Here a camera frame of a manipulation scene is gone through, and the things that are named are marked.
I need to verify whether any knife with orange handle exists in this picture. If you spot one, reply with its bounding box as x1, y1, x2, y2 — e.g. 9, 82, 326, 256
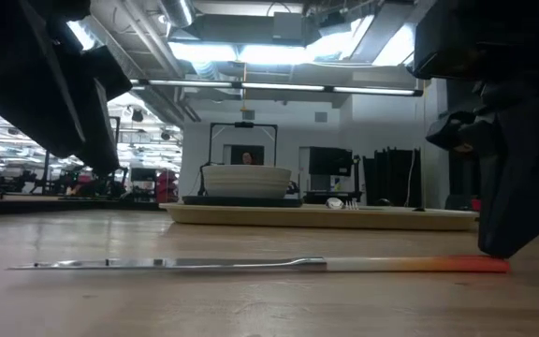
7, 255, 512, 275

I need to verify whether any black monitor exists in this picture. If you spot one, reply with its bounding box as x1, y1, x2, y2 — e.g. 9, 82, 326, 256
308, 146, 354, 178

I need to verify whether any silver ceiling duct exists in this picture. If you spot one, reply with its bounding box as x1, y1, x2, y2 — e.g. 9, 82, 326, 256
156, 0, 196, 29

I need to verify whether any white bowl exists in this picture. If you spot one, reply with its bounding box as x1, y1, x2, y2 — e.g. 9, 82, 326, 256
200, 164, 294, 200

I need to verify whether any black table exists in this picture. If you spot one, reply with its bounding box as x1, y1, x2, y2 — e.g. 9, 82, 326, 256
302, 189, 364, 205

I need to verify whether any red object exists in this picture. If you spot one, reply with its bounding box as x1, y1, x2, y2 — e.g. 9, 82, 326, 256
155, 169, 179, 203

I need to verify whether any dark blue plate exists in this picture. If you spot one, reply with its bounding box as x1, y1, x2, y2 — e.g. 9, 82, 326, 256
181, 195, 304, 209

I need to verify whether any black overhead camera frame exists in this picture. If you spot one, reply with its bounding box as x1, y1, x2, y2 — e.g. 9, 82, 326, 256
207, 121, 279, 198

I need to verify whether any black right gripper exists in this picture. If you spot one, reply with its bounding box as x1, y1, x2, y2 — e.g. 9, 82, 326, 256
426, 77, 539, 259

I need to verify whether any black curtain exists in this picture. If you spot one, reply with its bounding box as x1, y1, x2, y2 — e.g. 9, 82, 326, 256
362, 147, 423, 208

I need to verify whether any long ceiling light bar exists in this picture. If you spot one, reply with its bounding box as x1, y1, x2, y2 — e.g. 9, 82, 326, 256
131, 78, 424, 97

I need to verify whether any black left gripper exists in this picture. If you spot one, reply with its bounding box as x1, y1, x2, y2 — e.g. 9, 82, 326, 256
75, 44, 133, 178

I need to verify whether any grey ceiling box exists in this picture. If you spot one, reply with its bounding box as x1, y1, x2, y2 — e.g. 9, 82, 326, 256
271, 11, 304, 42

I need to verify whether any beige plastic tray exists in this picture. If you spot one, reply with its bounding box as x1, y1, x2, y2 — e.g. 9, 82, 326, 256
159, 201, 481, 232

